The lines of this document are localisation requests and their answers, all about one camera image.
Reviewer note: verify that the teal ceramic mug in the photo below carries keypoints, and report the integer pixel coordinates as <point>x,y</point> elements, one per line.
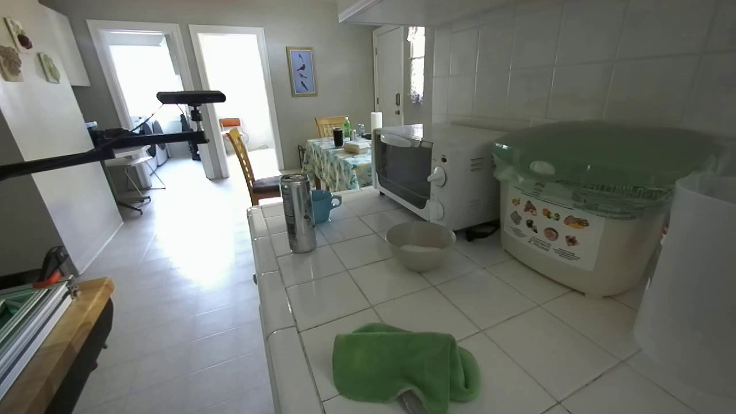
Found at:
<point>322,204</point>

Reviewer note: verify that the table with floral cloth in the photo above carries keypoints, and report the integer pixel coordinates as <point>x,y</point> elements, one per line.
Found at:
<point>339,167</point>

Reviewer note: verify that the white ceramic bowl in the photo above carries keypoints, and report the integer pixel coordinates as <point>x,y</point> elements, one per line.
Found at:
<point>420,244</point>

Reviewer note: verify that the white toaster oven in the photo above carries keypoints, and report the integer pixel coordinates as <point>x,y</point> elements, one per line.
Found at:
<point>441,173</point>

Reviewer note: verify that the wooden dining chair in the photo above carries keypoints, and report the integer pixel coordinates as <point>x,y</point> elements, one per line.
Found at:
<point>259,188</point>

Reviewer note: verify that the green cloth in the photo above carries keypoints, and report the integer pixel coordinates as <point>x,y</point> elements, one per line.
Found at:
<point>379,361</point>

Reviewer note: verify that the green lidded food steamer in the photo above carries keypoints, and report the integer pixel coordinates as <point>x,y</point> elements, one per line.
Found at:
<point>584,202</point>

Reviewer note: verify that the white refrigerator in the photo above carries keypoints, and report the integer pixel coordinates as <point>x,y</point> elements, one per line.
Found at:
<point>39,117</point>

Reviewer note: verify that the white cylindrical container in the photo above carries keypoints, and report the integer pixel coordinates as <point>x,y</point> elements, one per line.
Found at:
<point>686,319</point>

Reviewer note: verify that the stack of books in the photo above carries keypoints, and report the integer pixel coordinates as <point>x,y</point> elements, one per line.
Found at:
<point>26,318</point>

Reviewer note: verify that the wooden side table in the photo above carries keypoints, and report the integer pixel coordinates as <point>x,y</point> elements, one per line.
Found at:
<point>59,370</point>

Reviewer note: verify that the framed wall picture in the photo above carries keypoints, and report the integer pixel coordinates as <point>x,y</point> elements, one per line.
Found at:
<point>301,71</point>

